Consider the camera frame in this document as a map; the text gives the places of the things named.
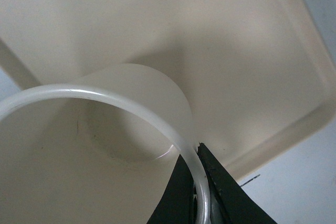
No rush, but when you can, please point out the cream mug with black handle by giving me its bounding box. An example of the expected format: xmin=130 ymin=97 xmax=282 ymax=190
xmin=1 ymin=64 xmax=210 ymax=223

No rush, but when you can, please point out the beige rectangular plastic tray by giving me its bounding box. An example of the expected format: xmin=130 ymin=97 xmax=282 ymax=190
xmin=1 ymin=0 xmax=335 ymax=178

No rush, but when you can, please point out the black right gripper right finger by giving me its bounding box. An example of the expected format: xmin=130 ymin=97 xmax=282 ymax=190
xmin=197 ymin=143 xmax=275 ymax=224

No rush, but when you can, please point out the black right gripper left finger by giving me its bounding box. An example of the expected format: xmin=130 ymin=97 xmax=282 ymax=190
xmin=148 ymin=156 xmax=194 ymax=224

